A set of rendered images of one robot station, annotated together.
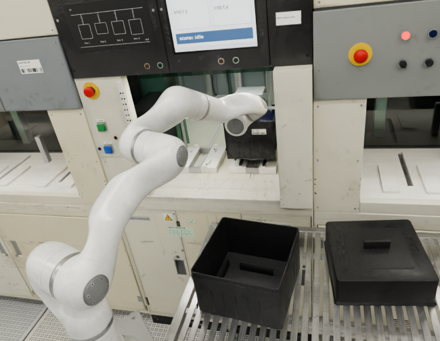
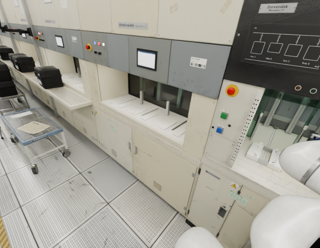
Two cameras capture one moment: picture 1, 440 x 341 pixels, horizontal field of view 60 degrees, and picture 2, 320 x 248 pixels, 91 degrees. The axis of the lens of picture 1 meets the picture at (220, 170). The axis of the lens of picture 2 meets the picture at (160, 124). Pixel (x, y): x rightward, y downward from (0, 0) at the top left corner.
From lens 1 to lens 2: 0.75 m
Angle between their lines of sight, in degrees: 17
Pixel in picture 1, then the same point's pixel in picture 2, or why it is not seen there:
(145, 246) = (206, 190)
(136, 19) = (319, 46)
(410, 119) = not seen: outside the picture
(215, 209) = not seen: hidden behind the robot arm
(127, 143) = (304, 162)
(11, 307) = (122, 171)
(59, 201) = (169, 141)
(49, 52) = (217, 56)
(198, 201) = (267, 191)
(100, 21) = (277, 42)
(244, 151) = not seen: hidden behind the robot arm
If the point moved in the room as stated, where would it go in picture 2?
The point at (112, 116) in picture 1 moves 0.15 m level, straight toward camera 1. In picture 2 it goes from (237, 111) to (246, 125)
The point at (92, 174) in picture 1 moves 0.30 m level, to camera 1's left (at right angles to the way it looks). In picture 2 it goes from (198, 138) to (158, 127)
